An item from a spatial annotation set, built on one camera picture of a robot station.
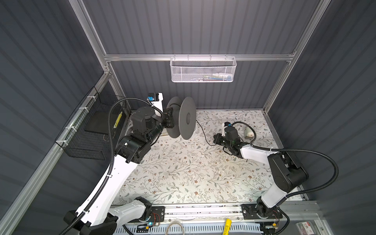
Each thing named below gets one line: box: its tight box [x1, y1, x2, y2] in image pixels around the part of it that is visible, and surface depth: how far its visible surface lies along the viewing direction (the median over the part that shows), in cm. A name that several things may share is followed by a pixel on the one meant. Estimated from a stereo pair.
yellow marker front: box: [222, 218, 233, 235], surface depth 70 cm
